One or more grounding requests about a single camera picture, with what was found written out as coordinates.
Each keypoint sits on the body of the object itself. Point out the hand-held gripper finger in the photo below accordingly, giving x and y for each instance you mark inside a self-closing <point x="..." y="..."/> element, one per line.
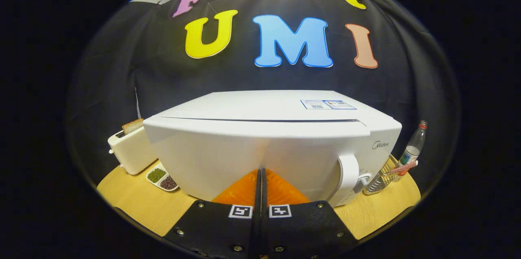
<point x="264" y="226"/>
<point x="256" y="226"/>

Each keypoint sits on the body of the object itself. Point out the white toaster oven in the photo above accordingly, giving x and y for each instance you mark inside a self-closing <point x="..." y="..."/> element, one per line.
<point x="264" y="145"/>

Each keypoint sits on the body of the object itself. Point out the cream bread toaster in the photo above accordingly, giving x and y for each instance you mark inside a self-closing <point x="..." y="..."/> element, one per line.
<point x="130" y="153"/>

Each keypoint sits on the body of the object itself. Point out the dark red beans pile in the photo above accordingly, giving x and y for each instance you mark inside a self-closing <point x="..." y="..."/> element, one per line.
<point x="169" y="183"/>

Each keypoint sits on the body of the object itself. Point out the green beans pile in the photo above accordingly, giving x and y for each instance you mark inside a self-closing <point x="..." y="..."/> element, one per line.
<point x="156" y="175"/>

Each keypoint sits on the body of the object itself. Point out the white divided dish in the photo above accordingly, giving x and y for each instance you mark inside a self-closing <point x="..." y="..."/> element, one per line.
<point x="159" y="167"/>

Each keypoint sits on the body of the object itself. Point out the red checkered straw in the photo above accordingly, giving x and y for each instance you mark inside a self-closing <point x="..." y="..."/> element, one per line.
<point x="403" y="167"/>

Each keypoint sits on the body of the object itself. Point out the toasted bread slice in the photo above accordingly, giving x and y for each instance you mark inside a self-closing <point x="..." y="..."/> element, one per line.
<point x="132" y="126"/>

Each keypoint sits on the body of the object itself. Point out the clear plastic water bottle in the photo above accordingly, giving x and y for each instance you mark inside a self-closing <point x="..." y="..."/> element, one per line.
<point x="413" y="149"/>

